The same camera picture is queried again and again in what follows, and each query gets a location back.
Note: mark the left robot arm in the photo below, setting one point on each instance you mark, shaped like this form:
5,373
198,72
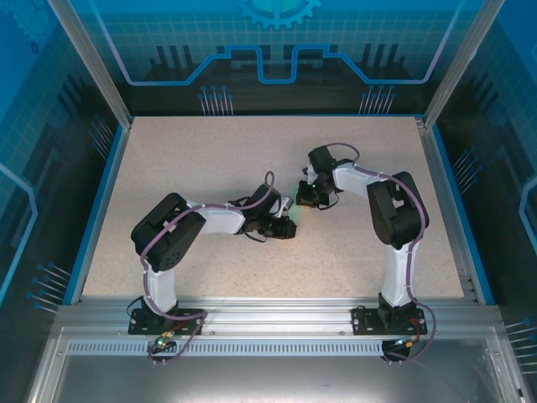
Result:
163,235

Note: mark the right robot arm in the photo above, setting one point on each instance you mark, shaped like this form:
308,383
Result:
394,210

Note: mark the steel sheet panel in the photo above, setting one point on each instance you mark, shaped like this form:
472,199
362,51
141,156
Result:
268,378

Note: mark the blue table edge strip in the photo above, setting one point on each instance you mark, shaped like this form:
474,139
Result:
98,210
462,210

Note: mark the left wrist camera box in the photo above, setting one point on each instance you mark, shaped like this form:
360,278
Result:
285,205

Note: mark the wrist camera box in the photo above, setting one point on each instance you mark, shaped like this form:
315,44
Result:
309,172
285,205

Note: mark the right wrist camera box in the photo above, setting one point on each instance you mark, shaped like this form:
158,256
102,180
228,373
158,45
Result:
309,172

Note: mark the long aluminium base rail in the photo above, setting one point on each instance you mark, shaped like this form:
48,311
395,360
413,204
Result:
272,315

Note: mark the aluminium side rail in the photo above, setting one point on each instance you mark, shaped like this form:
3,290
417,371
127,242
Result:
448,210

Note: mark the aluminium frame post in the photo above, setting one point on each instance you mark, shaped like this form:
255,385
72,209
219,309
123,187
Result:
93,63
461,63

